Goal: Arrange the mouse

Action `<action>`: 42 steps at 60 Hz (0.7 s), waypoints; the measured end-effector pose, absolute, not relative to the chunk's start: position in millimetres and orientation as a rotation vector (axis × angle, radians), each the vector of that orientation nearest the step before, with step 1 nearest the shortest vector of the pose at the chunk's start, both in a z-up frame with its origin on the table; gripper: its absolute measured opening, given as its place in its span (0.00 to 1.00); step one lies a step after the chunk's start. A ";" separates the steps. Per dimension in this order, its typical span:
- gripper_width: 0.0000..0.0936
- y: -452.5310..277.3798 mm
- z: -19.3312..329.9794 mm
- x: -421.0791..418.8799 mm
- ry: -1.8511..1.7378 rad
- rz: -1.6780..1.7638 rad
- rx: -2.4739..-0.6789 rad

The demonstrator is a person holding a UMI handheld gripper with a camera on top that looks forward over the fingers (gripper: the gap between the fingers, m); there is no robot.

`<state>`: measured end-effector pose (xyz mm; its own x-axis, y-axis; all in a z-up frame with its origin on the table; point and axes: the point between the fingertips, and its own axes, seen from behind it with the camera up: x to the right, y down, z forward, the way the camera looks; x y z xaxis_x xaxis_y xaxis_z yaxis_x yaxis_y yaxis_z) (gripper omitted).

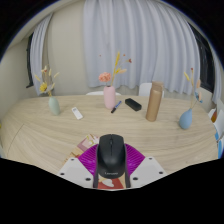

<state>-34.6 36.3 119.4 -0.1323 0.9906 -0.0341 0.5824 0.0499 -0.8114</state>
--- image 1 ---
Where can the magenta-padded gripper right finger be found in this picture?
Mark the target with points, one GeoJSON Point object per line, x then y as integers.
{"type": "Point", "coordinates": [148, 170]}

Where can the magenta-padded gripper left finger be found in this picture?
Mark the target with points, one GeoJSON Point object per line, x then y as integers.
{"type": "Point", "coordinates": [75, 170]}

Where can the black computer mouse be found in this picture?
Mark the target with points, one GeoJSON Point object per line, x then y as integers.
{"type": "Point", "coordinates": [111, 156]}

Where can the cartoon print mouse pad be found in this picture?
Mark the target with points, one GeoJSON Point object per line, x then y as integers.
{"type": "Point", "coordinates": [86, 144]}

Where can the small white remote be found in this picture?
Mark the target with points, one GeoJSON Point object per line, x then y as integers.
{"type": "Point", "coordinates": [77, 113]}

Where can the blue vase with dried flowers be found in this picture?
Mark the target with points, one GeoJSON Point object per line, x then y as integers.
{"type": "Point", "coordinates": [185, 120]}

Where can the green vase with yellow flowers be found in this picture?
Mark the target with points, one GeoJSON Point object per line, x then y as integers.
{"type": "Point", "coordinates": [54, 106]}

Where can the bronze drink bottle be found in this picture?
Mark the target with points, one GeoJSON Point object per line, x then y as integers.
{"type": "Point", "coordinates": [154, 103]}

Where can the black rectangular box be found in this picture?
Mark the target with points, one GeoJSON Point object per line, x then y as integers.
{"type": "Point", "coordinates": [133, 104]}

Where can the blue marker pen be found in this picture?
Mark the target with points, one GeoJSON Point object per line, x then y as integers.
{"type": "Point", "coordinates": [116, 107]}

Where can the pink vase with flowers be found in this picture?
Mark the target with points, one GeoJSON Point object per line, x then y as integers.
{"type": "Point", "coordinates": [109, 98]}

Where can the white chair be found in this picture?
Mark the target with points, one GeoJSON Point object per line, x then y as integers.
{"type": "Point", "coordinates": [144, 90]}

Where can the white and blue chairs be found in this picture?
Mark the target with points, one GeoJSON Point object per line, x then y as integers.
{"type": "Point", "coordinates": [220, 125]}

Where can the narrow white curtain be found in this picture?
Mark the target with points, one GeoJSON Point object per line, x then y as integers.
{"type": "Point", "coordinates": [40, 56]}
{"type": "Point", "coordinates": [216, 80]}

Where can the dark window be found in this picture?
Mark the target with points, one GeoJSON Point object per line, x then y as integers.
{"type": "Point", "coordinates": [29, 63]}
{"type": "Point", "coordinates": [205, 63]}

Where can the wide white curtain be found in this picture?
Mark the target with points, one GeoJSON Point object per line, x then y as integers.
{"type": "Point", "coordinates": [143, 40]}

